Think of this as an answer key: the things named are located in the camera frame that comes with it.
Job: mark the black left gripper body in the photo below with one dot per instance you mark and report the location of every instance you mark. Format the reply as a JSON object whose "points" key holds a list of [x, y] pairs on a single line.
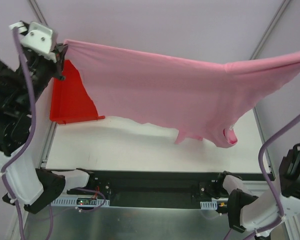
{"points": [[59, 61]]}

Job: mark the pink t shirt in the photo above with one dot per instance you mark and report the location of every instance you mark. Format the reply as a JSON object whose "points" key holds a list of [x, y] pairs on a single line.
{"points": [[202, 100]]}

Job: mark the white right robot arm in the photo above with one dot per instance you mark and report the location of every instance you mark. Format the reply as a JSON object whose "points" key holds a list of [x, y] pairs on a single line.
{"points": [[259, 215]]}

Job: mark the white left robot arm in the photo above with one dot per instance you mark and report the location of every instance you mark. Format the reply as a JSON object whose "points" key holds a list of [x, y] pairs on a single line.
{"points": [[28, 186]]}

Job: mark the red plastic bin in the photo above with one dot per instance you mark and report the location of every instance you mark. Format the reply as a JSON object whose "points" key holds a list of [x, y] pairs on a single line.
{"points": [[70, 102]]}

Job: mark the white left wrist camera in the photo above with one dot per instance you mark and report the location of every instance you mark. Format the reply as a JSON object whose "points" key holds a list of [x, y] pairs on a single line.
{"points": [[38, 37]]}

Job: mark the left aluminium corner post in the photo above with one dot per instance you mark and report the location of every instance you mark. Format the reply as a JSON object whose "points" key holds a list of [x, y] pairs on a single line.
{"points": [[34, 6]]}

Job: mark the left white cable duct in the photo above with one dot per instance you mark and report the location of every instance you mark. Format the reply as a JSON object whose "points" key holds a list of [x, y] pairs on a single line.
{"points": [[79, 202]]}

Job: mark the white cable duct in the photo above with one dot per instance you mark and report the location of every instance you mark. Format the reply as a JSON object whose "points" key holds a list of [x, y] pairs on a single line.
{"points": [[209, 205], [79, 202]]}

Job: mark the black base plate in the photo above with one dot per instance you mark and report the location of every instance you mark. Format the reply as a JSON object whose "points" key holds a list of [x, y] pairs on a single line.
{"points": [[142, 189]]}

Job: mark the right white cable duct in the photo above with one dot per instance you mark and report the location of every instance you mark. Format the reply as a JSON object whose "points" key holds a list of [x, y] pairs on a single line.
{"points": [[209, 205]]}

